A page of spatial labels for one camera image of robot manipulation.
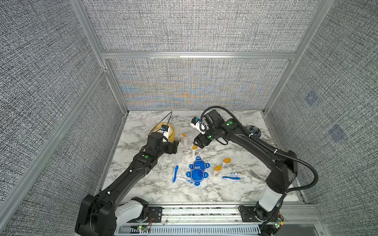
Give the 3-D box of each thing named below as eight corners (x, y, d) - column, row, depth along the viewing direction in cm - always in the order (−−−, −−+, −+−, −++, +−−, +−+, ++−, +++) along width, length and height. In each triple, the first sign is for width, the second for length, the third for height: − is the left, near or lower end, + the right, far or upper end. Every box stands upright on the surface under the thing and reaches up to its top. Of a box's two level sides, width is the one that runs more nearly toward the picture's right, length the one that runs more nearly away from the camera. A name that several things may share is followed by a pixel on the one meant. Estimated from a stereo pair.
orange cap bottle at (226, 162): (221, 170, 91) (224, 162, 82) (220, 166, 92) (224, 158, 83) (227, 170, 91) (231, 162, 82) (226, 166, 92) (230, 158, 83)
